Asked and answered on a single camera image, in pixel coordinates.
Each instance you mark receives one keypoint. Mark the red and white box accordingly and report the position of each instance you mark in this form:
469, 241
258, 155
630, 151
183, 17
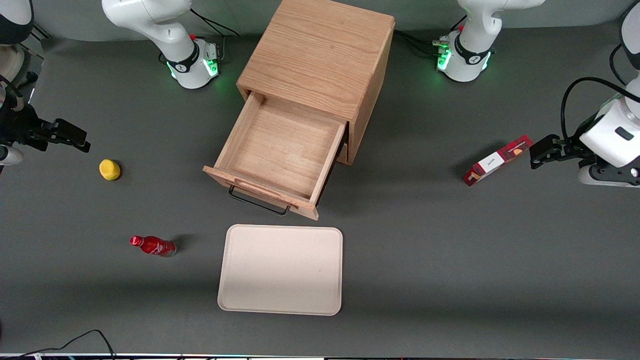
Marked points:
495, 162

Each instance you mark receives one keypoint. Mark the beige round object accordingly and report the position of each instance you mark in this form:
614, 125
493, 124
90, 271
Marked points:
10, 62

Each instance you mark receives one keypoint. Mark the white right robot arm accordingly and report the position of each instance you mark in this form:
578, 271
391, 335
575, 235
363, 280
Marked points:
150, 20

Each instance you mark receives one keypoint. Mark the wooden drawer with lip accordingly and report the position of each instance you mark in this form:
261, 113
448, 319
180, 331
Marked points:
280, 150

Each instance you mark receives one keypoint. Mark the red bottle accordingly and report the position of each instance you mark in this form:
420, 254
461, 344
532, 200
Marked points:
155, 246

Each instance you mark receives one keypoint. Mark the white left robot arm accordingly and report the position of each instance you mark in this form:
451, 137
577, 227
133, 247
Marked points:
472, 55

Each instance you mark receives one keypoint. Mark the yellow lemon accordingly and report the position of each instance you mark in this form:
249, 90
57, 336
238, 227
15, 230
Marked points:
109, 169

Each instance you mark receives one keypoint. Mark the beige plastic tray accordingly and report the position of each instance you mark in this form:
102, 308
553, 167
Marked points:
280, 270

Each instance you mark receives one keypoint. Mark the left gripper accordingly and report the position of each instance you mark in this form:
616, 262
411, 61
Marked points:
568, 148

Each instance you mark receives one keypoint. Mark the oak wooden cabinet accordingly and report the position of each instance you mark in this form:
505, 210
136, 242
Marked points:
320, 50

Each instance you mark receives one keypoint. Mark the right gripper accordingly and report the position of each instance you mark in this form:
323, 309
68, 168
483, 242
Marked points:
20, 127

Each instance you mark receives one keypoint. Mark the plain wooden drawer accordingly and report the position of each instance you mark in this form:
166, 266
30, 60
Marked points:
344, 155

